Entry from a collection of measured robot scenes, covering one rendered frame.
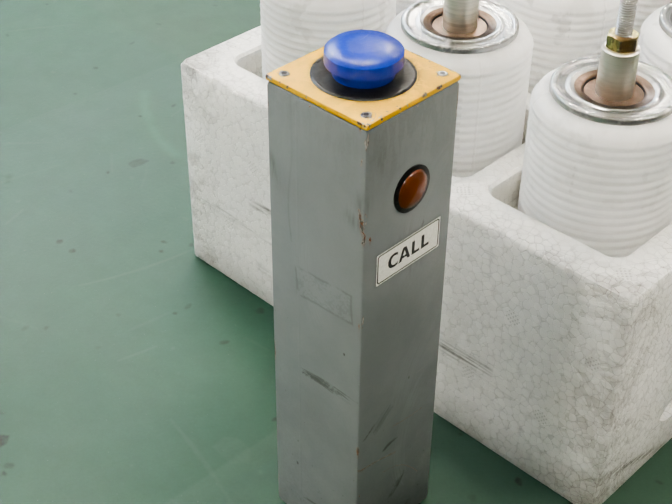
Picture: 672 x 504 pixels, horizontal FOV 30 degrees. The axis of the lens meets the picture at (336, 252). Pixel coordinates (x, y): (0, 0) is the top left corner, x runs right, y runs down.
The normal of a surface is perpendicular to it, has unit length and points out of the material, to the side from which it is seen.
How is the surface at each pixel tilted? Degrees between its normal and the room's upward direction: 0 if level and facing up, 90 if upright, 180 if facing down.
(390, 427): 90
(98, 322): 0
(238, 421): 0
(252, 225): 90
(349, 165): 90
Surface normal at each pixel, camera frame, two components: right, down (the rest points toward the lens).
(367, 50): 0.01, -0.79
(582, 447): -0.70, 0.44
